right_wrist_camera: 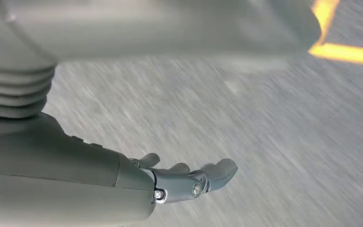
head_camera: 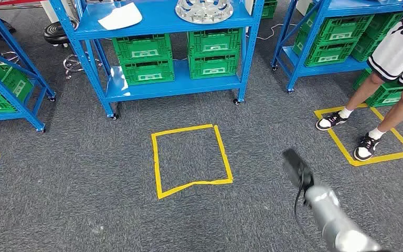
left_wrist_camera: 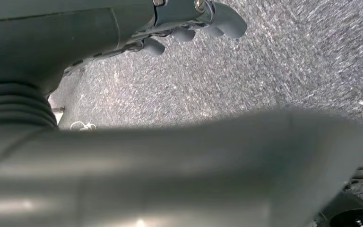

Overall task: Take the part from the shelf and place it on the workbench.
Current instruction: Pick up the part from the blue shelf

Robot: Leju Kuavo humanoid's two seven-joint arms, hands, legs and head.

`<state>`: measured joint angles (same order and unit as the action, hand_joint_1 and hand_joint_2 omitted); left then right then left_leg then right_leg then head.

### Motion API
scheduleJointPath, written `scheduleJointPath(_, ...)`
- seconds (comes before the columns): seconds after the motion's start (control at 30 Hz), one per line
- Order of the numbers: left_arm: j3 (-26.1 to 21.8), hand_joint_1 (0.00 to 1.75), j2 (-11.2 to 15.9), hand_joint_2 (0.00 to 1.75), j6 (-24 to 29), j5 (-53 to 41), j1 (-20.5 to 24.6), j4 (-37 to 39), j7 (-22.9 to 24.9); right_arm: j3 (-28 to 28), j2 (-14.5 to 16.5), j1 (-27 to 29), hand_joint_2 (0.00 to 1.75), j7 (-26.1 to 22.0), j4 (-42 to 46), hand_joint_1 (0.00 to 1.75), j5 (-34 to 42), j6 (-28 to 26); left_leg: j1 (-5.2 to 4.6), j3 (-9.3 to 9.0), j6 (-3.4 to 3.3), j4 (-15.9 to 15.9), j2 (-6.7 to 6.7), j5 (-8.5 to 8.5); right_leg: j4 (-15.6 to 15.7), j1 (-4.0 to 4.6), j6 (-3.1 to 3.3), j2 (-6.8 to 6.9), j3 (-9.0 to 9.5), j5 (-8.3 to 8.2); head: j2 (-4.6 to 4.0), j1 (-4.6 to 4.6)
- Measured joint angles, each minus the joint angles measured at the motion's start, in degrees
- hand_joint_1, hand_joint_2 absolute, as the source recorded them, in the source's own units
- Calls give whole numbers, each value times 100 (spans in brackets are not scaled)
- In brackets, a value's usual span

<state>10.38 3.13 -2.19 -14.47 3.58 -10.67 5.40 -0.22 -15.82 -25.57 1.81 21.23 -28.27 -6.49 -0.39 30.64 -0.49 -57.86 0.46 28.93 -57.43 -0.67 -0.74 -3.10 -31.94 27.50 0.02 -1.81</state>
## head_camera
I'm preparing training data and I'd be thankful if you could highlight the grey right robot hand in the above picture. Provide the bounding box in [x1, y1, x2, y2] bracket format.
[282, 149, 315, 191]

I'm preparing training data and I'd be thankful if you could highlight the silver wheel hubcap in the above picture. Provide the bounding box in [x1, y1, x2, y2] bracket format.
[175, 0, 234, 24]

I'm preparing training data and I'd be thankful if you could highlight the blue metal shelf rack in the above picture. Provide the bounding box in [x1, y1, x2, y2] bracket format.
[0, 0, 57, 133]
[49, 0, 266, 121]
[271, 0, 403, 94]

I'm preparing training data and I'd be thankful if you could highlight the white plastic panel part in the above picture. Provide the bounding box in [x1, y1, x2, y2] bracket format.
[97, 2, 143, 31]

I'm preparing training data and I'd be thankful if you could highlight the person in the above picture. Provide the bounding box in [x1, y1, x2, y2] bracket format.
[315, 0, 403, 162]

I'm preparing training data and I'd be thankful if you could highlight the white desk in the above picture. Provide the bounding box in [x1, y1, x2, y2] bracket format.
[296, 0, 313, 16]

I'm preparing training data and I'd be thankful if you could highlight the white cabinet panel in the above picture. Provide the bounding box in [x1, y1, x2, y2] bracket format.
[40, 0, 63, 24]

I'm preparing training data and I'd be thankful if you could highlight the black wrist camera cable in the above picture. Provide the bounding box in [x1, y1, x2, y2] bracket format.
[293, 174, 309, 232]

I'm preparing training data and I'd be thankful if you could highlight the white floor cable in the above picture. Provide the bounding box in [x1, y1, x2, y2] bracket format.
[247, 23, 298, 40]

